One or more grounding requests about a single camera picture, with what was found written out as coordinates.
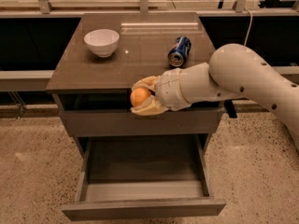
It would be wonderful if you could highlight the orange ball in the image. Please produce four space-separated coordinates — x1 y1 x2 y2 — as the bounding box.
130 88 151 106

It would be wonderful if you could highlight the metal railing frame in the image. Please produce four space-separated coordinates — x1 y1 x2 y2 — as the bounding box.
0 0 299 17

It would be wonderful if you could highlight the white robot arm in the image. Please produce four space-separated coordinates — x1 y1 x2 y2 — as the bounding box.
130 44 299 135

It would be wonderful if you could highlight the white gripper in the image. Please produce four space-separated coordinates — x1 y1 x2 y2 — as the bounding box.
130 68 191 116

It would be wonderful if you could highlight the grey middle drawer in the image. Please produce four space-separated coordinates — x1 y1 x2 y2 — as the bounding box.
60 108 223 137

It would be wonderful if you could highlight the white cable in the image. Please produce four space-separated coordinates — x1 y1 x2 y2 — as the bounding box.
242 7 254 47

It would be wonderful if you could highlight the blue soda can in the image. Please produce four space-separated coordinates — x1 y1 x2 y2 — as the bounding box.
168 36 192 67

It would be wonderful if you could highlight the white ceramic bowl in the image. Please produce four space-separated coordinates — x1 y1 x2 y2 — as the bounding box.
84 29 120 58

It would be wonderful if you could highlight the open bottom grey drawer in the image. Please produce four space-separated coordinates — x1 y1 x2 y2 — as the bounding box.
62 134 226 221

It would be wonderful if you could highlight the grey drawer cabinet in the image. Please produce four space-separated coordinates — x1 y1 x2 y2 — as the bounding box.
46 12 224 151

